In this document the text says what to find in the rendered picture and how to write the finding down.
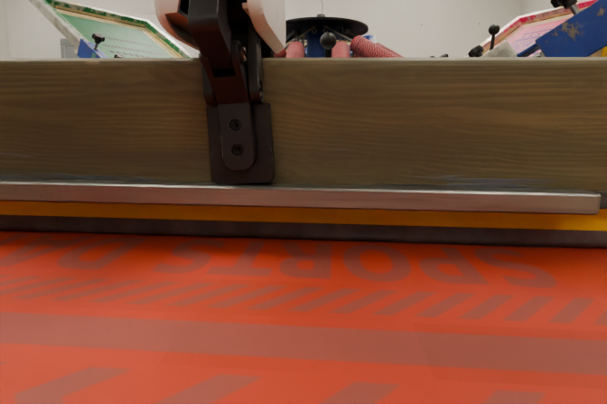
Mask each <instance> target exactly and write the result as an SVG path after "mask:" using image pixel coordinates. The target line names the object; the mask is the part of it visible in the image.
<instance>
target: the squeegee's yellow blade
mask: <svg viewBox="0 0 607 404"><path fill-rule="evenodd" d="M0 214H1V215H34V216H69V217H102V218H136V219H169V220H204V221H270V222H303V223H338V224H371V225H405V226H439V227H473V228H506V229H540V230H607V209H600V211H599V213H598V214H597V215H572V214H535V213H497V212H460V211H386V210H349V209H312V208H275V207H238V206H200V205H162V204H125V203H88V202H14V201H0Z"/></svg>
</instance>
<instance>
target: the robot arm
mask: <svg viewBox="0 0 607 404"><path fill-rule="evenodd" d="M154 8H155V13H156V17H157V19H158V21H159V23H160V25H161V26H162V27H163V28H164V29H165V31H166V32H168V33H169V34H170V35H171V36H172V37H174V38H175V39H177V40H178V41H180V42H183V43H185V44H187V45H189V46H191V47H192V48H193V49H195V50H198V51H199V52H200V53H199V61H200V64H201V72H202V86H203V97H204V100H205V103H206V105H207V107H206V112H207V121H208V130H209V140H210V158H211V167H212V176H213V181H214V182H215V183H216V184H241V183H269V182H271V181H272V180H273V179H274V178H275V159H274V146H273V134H272V121H271V109H270V103H262V102H263V98H264V92H263V76H262V61H261V58H275V55H274V52H275V53H276V54H278V53H279V52H280V51H282V50H283V49H284V47H285V41H286V30H285V0H154ZM246 61H247V65H246ZM255 103H259V104H255ZM214 106H217V107H214Z"/></svg>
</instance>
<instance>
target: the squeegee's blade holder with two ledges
mask: <svg viewBox="0 0 607 404"><path fill-rule="evenodd" d="M601 197H602V196H601V195H600V194H599V193H594V192H591V191H587V190H584V189H540V188H495V187H450V186H404V185H359V184H314V183H241V184H216V183H215V182H179V181H134V180H89V179H43V178H0V201H14V202H88V203H125V204H162V205H200V206H238V207H275V208H312V209H349V210H386V211H460V212H497V213H535V214H572V215H597V214H598V213H599V211H600V204H601Z"/></svg>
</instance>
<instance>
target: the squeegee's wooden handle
mask: <svg viewBox="0 0 607 404"><path fill-rule="evenodd" d="M261 61H262V76H263V92H264V98H263V102H262V103H270V109H271V121H272V134H273V146H274V159H275V178H274V179H273V180H272V181H271V182H269V183H314V184H359V185H404V186H450V187H495V188H540V189H584V190H587V191H591V192H594V193H599V194H600V195H601V196H602V197H601V204H600V209H607V57H415V58H261ZM206 107H207V105H206V103H205V100H204V97H203V86H202V72H201V64H200V61H199V58H0V178H43V179H89V180H134V181H179V182H214V181H213V176H212V167H211V158H210V140H209V130H208V121H207V112H206Z"/></svg>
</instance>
